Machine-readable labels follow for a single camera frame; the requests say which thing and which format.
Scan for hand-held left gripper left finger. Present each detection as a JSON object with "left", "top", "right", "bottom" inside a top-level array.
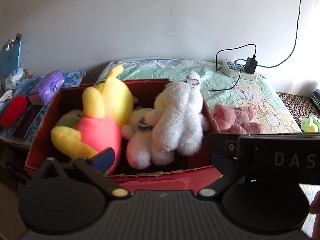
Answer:
[{"left": 37, "top": 147, "right": 130, "bottom": 200}]

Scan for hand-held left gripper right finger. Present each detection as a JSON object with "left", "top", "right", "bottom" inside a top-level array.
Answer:
[{"left": 197, "top": 154, "right": 248, "bottom": 200}]

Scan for yellow tiger plush pink shirt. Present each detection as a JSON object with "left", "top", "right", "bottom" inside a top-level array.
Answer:
[{"left": 51, "top": 65, "right": 134, "bottom": 177}]

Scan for white bunny plush plaid ears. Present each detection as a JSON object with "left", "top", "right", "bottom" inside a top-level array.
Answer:
[{"left": 122, "top": 107, "right": 160, "bottom": 170}]

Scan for red cardboard box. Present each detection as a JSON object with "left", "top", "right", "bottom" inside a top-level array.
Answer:
[{"left": 24, "top": 78, "right": 225, "bottom": 188}]

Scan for green white plush toy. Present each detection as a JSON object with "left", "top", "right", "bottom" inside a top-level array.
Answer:
[{"left": 54, "top": 109, "right": 84, "bottom": 135}]

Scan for white fluffy bear plush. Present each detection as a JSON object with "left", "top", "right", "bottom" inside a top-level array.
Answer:
[{"left": 146, "top": 71, "right": 209, "bottom": 166}]

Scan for person's right hand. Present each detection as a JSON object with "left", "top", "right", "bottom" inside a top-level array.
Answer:
[{"left": 309, "top": 190, "right": 320, "bottom": 240}]

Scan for small green yellow toy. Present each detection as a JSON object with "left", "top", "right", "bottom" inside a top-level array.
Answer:
[{"left": 300, "top": 115, "right": 320, "bottom": 133}]

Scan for pink brown bear plush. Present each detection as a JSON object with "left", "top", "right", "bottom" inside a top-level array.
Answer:
[{"left": 212, "top": 103, "right": 264, "bottom": 135}]

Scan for dark patterned blanket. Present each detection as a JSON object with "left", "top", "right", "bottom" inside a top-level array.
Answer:
[{"left": 276, "top": 91, "right": 320, "bottom": 133}]

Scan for dark green striped object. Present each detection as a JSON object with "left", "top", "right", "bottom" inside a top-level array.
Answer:
[{"left": 310, "top": 87, "right": 320, "bottom": 110}]

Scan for blue floral cloth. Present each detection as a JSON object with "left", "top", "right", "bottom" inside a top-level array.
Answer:
[{"left": 0, "top": 71, "right": 89, "bottom": 140}]

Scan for purple pouch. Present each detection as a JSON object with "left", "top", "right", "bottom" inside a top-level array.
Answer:
[{"left": 28, "top": 70, "right": 65, "bottom": 105}]

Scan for black charger plug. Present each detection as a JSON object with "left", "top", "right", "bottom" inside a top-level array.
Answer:
[{"left": 245, "top": 55, "right": 258, "bottom": 75}]

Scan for white power strip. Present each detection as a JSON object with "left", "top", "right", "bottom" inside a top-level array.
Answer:
[{"left": 221, "top": 60, "right": 258, "bottom": 81}]

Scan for red oval case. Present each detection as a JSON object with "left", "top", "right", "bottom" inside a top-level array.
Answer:
[{"left": 0, "top": 95, "right": 27, "bottom": 128}]

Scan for crumpled white tissue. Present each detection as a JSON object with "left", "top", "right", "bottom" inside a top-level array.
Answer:
[{"left": 5, "top": 69, "right": 24, "bottom": 90}]

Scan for blue foil packet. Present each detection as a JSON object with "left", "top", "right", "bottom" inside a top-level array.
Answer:
[{"left": 0, "top": 34, "right": 22, "bottom": 75}]

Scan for thin black cable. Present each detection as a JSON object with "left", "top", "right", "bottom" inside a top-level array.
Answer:
[{"left": 211, "top": 44, "right": 257, "bottom": 92}]

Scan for grey power cable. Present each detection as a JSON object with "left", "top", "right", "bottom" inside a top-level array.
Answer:
[{"left": 234, "top": 0, "right": 302, "bottom": 68}]

